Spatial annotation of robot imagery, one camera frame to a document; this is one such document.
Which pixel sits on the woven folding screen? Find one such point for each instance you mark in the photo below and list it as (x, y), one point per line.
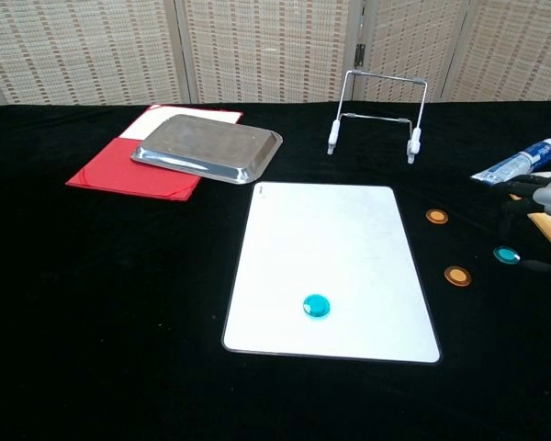
(266, 50)

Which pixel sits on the metal screen hinge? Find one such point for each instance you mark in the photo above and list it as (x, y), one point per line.
(359, 53)

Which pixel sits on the blue white toothpaste tube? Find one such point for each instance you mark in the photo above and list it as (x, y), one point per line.
(514, 163)

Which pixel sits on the black velvet tablecloth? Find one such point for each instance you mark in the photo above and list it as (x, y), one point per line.
(119, 298)

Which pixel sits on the orange round magnet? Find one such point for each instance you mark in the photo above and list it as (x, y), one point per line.
(436, 217)
(457, 276)

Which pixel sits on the stainless steel tray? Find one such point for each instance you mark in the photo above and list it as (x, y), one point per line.
(206, 147)

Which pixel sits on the white magnetic board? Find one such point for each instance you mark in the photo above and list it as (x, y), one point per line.
(330, 257)

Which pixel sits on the red paper folder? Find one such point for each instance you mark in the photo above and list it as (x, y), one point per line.
(115, 170)

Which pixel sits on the teal round magnet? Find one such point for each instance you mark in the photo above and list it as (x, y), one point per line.
(505, 255)
(316, 306)

